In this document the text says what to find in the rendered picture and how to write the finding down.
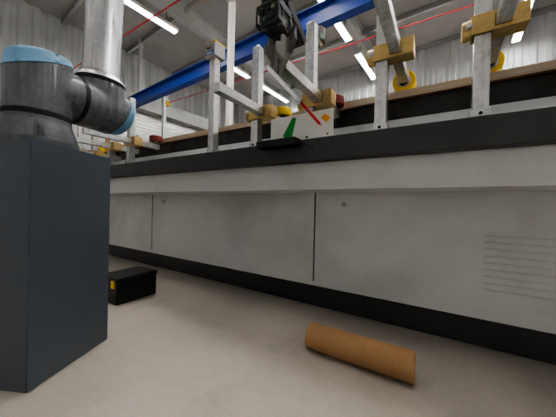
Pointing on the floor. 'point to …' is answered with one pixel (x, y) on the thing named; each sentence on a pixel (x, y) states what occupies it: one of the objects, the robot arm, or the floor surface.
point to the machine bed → (371, 238)
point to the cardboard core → (362, 352)
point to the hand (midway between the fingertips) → (280, 70)
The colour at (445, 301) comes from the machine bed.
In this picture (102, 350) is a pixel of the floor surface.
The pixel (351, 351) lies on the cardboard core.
